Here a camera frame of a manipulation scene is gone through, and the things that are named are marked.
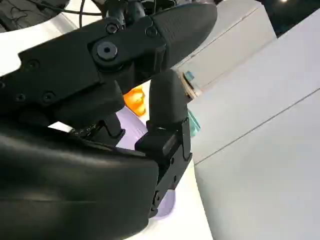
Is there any lilac plate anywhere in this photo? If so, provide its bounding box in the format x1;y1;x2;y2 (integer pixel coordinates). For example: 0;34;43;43
114;109;177;219

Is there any small orange toy bread roll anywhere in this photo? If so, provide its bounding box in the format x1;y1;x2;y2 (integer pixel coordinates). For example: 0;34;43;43
123;87;146;116

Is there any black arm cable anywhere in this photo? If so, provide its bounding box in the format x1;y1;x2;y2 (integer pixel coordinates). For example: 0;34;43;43
62;0;106;27

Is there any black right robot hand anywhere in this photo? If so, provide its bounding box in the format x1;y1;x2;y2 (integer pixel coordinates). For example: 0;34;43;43
0;4;218;240

